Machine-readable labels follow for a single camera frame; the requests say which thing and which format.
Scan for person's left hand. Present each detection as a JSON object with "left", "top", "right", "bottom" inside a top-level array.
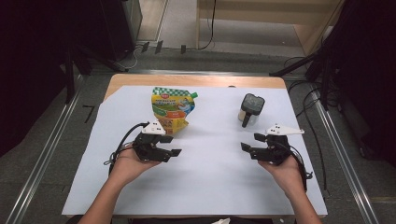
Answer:
[{"left": 108, "top": 147, "right": 162, "bottom": 188}]

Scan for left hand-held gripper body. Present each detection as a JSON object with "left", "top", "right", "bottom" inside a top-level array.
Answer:
[{"left": 132, "top": 120, "right": 172, "bottom": 163}]

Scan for yellow green spout pouch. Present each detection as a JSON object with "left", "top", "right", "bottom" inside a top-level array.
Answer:
[{"left": 151, "top": 86, "right": 199, "bottom": 135}]

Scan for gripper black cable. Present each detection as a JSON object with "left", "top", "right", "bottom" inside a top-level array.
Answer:
[
  {"left": 287, "top": 143, "right": 314, "bottom": 192},
  {"left": 104, "top": 121, "right": 150, "bottom": 175}
]

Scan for long metal floor rail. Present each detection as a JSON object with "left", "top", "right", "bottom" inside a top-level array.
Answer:
[
  {"left": 312, "top": 91, "right": 380, "bottom": 224},
  {"left": 5, "top": 76, "right": 84, "bottom": 224}
]

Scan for black cabinet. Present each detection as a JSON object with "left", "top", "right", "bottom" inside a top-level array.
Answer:
[{"left": 99, "top": 0, "right": 144, "bottom": 62}]

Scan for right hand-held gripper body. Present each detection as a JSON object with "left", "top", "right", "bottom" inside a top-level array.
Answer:
[{"left": 250, "top": 123, "right": 305, "bottom": 166}]

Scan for short metal floor rail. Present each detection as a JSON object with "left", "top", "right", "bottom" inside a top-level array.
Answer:
[{"left": 128, "top": 68, "right": 273, "bottom": 77}]

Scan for black floor cables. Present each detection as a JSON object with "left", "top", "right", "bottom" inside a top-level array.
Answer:
[{"left": 284, "top": 55, "right": 332, "bottom": 191}]

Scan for dark curtain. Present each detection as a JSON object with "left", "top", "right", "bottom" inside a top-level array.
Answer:
[
  {"left": 320, "top": 0, "right": 396, "bottom": 167},
  {"left": 0, "top": 0, "right": 106, "bottom": 158}
]

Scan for hanging black cable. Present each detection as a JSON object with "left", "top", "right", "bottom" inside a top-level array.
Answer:
[{"left": 198, "top": 0, "right": 219, "bottom": 51}]

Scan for black tripod stand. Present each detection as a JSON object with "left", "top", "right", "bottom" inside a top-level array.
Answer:
[{"left": 268, "top": 50, "right": 321, "bottom": 78}]

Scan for clear jar with black lid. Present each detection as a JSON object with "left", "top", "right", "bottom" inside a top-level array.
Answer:
[{"left": 237, "top": 92, "right": 266, "bottom": 129}]

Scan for white paper sheet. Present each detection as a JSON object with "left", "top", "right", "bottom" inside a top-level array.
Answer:
[{"left": 61, "top": 85, "right": 329, "bottom": 217}]

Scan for white floor cable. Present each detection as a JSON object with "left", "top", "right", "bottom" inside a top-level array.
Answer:
[{"left": 120, "top": 46, "right": 140, "bottom": 70}]

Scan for black stand with legs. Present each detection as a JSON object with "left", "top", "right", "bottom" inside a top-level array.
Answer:
[{"left": 63, "top": 43, "right": 127, "bottom": 105}]

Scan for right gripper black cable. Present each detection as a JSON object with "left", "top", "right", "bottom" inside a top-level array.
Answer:
[{"left": 287, "top": 143, "right": 314, "bottom": 192}]

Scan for person's right hand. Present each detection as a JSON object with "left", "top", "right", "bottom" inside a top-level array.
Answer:
[{"left": 258, "top": 154, "right": 308, "bottom": 198}]

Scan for light wooden bench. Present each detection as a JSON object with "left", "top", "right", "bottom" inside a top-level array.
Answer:
[{"left": 194, "top": 0, "right": 346, "bottom": 56}]

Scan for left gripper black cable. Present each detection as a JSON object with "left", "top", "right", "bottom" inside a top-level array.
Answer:
[{"left": 104, "top": 121, "right": 150, "bottom": 175}]

